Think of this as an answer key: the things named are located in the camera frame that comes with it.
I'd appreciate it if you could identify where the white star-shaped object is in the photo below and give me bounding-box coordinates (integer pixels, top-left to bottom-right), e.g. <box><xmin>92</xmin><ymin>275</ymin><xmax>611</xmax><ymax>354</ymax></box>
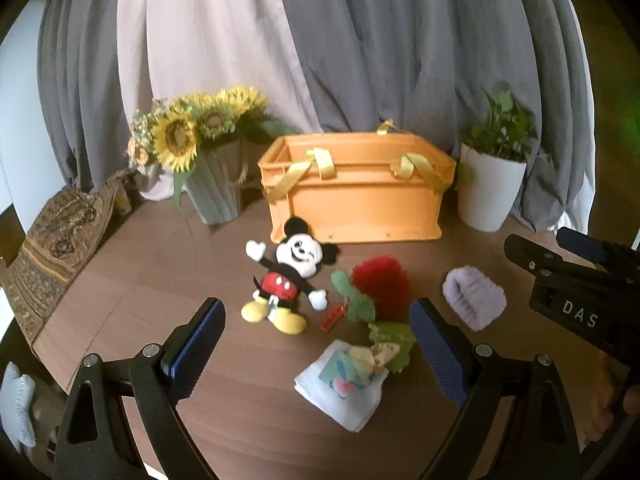
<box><xmin>0</xmin><ymin>362</ymin><xmax>37</xmax><ymax>454</ymax></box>

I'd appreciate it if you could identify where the white printed cloth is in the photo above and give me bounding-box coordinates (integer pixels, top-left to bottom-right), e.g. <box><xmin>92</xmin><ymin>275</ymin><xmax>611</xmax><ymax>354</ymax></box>
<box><xmin>293</xmin><ymin>338</ymin><xmax>387</xmax><ymax>434</ymax></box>

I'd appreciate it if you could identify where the white plant pot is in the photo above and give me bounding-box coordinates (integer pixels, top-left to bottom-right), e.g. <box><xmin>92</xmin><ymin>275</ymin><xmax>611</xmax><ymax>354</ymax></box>
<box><xmin>457</xmin><ymin>142</ymin><xmax>529</xmax><ymax>234</ymax></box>

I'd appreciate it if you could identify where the grey curtain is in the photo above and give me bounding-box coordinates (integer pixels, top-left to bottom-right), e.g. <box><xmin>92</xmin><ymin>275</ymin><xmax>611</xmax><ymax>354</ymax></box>
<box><xmin>270</xmin><ymin>0</ymin><xmax>597</xmax><ymax>234</ymax></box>
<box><xmin>37</xmin><ymin>0</ymin><xmax>152</xmax><ymax>197</ymax></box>

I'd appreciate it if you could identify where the grey ribbed vase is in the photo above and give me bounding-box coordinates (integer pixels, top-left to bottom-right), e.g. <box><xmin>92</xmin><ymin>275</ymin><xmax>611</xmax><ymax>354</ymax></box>
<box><xmin>183</xmin><ymin>140</ymin><xmax>247</xmax><ymax>226</ymax></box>

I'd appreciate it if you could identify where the black and white mouse plush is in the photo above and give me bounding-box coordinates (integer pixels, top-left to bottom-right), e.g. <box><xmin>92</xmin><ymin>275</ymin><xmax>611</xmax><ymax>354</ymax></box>
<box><xmin>241</xmin><ymin>216</ymin><xmax>341</xmax><ymax>336</ymax></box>

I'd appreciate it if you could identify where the red and green fuzzy plush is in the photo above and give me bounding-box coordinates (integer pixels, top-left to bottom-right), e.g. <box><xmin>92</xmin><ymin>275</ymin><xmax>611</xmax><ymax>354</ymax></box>
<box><xmin>320</xmin><ymin>255</ymin><xmax>414</xmax><ymax>334</ymax></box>

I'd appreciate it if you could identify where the orange plastic crate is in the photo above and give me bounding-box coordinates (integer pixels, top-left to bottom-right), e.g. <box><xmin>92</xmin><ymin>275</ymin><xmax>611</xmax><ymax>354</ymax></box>
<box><xmin>257</xmin><ymin>119</ymin><xmax>459</xmax><ymax>246</ymax></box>

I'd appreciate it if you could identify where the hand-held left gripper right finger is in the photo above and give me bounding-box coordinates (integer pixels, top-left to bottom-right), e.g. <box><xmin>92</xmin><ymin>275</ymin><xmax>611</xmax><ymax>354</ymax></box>
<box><xmin>409</xmin><ymin>297</ymin><xmax>583</xmax><ymax>480</ymax></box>

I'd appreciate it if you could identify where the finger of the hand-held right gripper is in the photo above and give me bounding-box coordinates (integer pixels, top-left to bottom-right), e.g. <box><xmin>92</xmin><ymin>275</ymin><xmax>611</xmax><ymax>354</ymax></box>
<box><xmin>555</xmin><ymin>226</ymin><xmax>610</xmax><ymax>262</ymax></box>
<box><xmin>503</xmin><ymin>233</ymin><xmax>567</xmax><ymax>287</ymax></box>

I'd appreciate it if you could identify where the beige curtain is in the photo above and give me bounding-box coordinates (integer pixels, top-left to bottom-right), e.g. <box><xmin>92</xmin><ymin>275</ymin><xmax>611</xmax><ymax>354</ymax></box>
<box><xmin>117</xmin><ymin>0</ymin><xmax>323</xmax><ymax>202</ymax></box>

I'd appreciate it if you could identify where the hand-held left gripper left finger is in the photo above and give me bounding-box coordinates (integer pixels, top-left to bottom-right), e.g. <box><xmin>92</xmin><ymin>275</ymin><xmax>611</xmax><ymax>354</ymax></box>
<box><xmin>52</xmin><ymin>297</ymin><xmax>227</xmax><ymax>480</ymax></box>

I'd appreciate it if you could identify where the purple knitted wristband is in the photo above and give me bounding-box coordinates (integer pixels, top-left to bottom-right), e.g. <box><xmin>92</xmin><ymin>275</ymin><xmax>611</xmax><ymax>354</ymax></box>
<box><xmin>442</xmin><ymin>267</ymin><xmax>509</xmax><ymax>332</ymax></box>

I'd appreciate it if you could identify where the sunflower bouquet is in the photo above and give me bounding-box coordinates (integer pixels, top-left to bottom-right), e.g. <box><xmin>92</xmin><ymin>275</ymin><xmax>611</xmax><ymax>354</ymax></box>
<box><xmin>127</xmin><ymin>86</ymin><xmax>302</xmax><ymax>211</ymax></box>

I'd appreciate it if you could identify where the person's right hand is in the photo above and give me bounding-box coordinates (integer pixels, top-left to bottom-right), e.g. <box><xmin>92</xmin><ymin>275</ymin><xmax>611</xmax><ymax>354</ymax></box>
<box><xmin>594</xmin><ymin>354</ymin><xmax>640</xmax><ymax>444</ymax></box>

